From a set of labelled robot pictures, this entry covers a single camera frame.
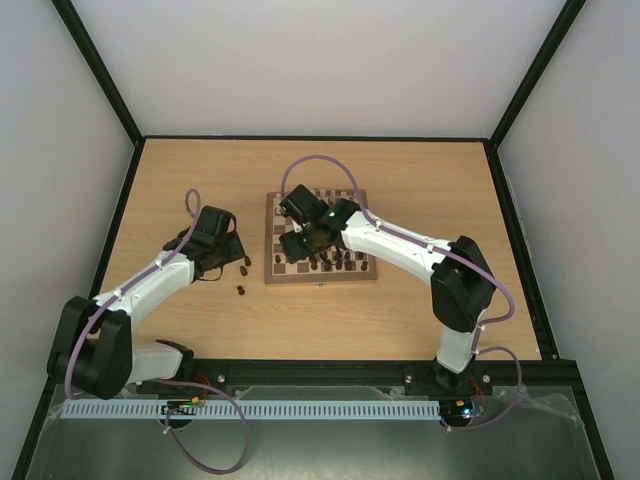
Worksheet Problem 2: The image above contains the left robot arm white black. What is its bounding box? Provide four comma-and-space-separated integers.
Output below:
46, 206, 245, 399

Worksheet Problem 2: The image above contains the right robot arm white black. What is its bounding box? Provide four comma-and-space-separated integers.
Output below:
279, 184, 495, 392

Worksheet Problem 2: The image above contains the wooden chess board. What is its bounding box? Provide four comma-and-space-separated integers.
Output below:
264, 191, 378, 286

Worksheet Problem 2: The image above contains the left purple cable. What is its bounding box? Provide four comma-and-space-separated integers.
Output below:
65, 188, 250, 474

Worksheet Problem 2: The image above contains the purple cable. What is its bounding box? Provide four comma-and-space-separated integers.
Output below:
282, 155, 524, 432
65, 188, 250, 474

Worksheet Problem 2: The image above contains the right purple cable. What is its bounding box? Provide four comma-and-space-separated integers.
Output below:
282, 155, 524, 432

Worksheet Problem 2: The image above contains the white slotted cable duct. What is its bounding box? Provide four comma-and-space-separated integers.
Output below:
60, 399, 441, 421

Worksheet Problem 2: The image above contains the black aluminium rail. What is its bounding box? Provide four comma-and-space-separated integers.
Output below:
49, 357, 581, 389

